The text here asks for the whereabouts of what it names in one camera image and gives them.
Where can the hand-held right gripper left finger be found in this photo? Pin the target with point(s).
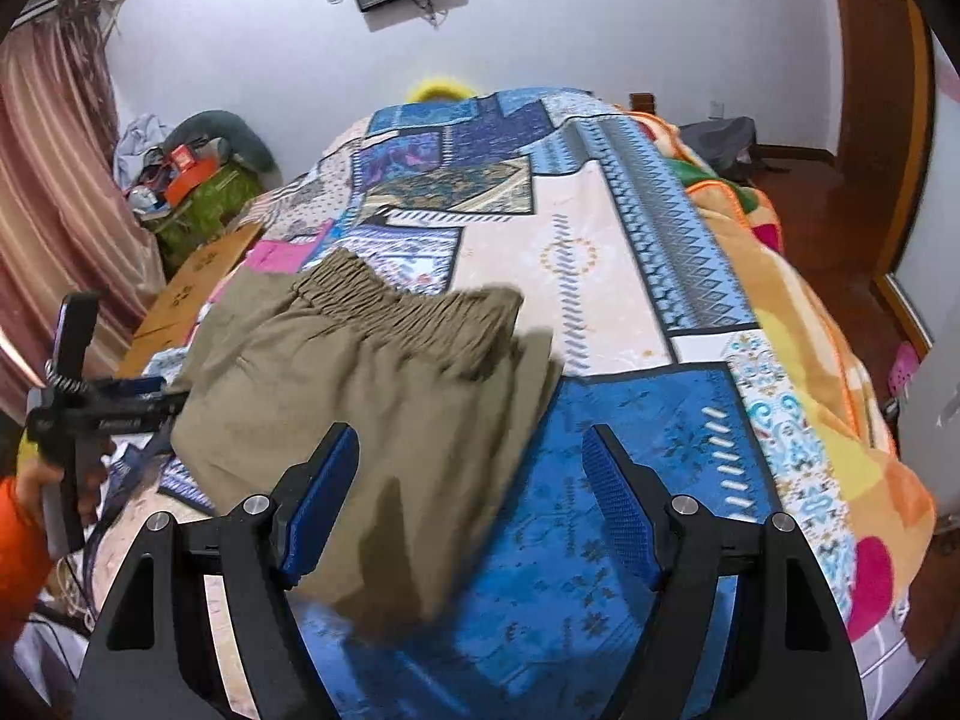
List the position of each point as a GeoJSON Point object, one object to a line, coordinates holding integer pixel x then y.
{"type": "Point", "coordinates": [319, 510]}

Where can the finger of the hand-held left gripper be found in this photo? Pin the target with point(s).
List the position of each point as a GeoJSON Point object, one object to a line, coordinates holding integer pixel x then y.
{"type": "Point", "coordinates": [142, 412]}
{"type": "Point", "coordinates": [139, 388]}

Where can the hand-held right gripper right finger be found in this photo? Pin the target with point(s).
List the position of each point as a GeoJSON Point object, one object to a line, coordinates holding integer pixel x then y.
{"type": "Point", "coordinates": [622, 510]}

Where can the khaki pants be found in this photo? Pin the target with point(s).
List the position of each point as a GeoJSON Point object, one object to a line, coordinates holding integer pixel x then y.
{"type": "Point", "coordinates": [360, 405]}

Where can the person's left hand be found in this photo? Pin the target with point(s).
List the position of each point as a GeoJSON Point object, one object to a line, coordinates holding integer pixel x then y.
{"type": "Point", "coordinates": [30, 484]}

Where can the brown cardboard box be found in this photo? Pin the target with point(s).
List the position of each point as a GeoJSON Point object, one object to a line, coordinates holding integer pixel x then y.
{"type": "Point", "coordinates": [195, 285]}

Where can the striped red gold curtain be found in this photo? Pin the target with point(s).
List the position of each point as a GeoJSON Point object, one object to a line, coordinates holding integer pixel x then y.
{"type": "Point", "coordinates": [60, 225]}

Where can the green patterned storage box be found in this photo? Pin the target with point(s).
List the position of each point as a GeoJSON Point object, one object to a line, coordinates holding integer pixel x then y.
{"type": "Point", "coordinates": [202, 210]}

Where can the blue patchwork quilt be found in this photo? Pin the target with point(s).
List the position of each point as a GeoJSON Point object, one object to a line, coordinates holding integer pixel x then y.
{"type": "Point", "coordinates": [615, 315]}

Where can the pink cloth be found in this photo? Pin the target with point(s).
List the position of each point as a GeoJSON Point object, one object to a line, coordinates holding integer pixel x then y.
{"type": "Point", "coordinates": [289, 255]}

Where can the orange box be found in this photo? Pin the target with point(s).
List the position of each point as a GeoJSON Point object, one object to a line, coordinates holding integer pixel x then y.
{"type": "Point", "coordinates": [187, 180]}

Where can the white crumpled cloth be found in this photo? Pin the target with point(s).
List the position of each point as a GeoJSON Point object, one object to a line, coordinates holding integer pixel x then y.
{"type": "Point", "coordinates": [139, 142]}

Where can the orange colourful blanket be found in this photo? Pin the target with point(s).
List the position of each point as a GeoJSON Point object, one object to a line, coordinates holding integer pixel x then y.
{"type": "Point", "coordinates": [817, 330]}

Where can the grey long pillow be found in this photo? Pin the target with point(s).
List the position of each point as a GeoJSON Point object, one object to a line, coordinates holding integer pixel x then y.
{"type": "Point", "coordinates": [225, 131]}

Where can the pink slipper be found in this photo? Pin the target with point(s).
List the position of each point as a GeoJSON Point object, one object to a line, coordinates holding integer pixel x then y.
{"type": "Point", "coordinates": [904, 367]}

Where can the grey bag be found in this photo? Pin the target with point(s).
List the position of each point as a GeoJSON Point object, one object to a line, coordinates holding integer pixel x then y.
{"type": "Point", "coordinates": [720, 146]}

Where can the brown lace curtain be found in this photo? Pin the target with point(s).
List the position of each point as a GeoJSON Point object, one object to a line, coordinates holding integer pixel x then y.
{"type": "Point", "coordinates": [86, 7]}

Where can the wooden bedpost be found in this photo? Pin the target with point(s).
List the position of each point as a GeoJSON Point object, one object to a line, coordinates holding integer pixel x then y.
{"type": "Point", "coordinates": [642, 103]}

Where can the yellow foam tube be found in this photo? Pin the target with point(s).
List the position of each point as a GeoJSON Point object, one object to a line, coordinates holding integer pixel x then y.
{"type": "Point", "coordinates": [435, 88]}

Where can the white sliding wardrobe door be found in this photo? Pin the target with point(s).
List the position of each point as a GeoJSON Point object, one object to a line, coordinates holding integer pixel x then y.
{"type": "Point", "coordinates": [934, 225]}

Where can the wooden door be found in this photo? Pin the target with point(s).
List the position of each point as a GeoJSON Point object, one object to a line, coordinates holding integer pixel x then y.
{"type": "Point", "coordinates": [874, 112]}

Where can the white wall socket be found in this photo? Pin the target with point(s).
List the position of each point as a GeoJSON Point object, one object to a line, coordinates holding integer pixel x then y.
{"type": "Point", "coordinates": [718, 107]}

